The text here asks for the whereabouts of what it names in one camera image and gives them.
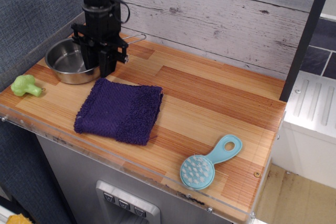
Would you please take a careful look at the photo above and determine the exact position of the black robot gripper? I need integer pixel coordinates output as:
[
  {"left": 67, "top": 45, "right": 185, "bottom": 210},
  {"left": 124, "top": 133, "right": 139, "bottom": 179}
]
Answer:
[{"left": 71, "top": 5, "right": 128, "bottom": 78}]

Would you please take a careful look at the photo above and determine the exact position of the stainless steel pot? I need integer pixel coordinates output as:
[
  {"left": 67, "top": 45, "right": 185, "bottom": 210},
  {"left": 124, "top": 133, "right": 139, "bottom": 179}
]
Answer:
[{"left": 45, "top": 34, "right": 146, "bottom": 84}]

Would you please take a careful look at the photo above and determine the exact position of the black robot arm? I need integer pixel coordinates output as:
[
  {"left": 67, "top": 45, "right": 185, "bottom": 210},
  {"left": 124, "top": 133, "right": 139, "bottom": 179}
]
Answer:
[{"left": 71, "top": 0, "right": 128, "bottom": 77}]

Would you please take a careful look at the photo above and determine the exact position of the green toy broccoli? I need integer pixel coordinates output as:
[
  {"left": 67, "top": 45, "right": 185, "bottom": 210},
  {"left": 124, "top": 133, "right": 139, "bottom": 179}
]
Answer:
[{"left": 10, "top": 74, "right": 42, "bottom": 97}]

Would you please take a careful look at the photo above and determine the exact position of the purple terry cloth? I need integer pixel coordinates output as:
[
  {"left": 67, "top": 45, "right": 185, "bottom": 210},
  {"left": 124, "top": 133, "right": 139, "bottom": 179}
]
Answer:
[{"left": 74, "top": 78, "right": 163, "bottom": 145}]

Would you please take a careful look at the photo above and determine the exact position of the clear acrylic edge guard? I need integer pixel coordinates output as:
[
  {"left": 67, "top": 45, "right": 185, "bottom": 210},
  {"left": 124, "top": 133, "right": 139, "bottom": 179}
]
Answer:
[{"left": 1, "top": 105, "right": 256, "bottom": 223}]

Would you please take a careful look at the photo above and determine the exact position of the silver dispenser panel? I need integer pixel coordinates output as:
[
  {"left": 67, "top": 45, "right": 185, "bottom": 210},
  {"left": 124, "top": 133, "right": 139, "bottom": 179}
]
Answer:
[{"left": 96, "top": 180, "right": 161, "bottom": 223}]

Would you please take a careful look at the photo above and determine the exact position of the light blue scrub brush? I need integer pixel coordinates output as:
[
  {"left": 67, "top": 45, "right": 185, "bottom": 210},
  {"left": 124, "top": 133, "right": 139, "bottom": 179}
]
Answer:
[{"left": 180, "top": 135, "right": 243, "bottom": 190}]

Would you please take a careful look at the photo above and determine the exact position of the yellow object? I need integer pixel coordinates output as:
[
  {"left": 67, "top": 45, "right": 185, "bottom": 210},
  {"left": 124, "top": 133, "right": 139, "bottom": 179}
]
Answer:
[{"left": 6, "top": 214, "right": 32, "bottom": 224}]

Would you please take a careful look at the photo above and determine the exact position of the white ribbed box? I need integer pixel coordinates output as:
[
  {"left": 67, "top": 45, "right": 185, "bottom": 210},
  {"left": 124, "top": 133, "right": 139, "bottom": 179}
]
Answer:
[{"left": 271, "top": 71, "right": 335, "bottom": 188}]

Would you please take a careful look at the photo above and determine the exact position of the black vertical post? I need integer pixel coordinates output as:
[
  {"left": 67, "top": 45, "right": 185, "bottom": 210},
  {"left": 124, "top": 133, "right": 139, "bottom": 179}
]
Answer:
[{"left": 279, "top": 0, "right": 326, "bottom": 102}]

